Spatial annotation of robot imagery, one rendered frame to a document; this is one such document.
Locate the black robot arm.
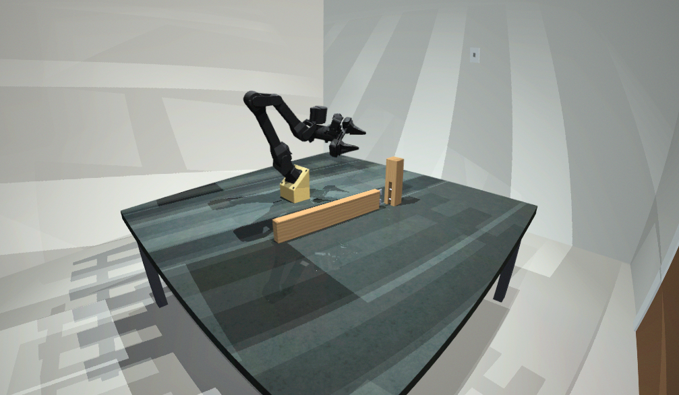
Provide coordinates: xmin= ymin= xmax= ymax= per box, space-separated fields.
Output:
xmin=243 ymin=91 xmax=344 ymax=184

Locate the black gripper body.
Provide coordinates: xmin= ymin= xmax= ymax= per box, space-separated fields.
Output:
xmin=321 ymin=117 xmax=351 ymax=157

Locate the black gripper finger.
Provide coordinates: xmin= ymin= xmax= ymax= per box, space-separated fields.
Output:
xmin=338 ymin=140 xmax=359 ymax=156
xmin=349 ymin=120 xmax=366 ymax=135

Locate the wooden post with slot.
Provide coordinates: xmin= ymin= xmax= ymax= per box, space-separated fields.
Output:
xmin=384 ymin=156 xmax=405 ymax=206

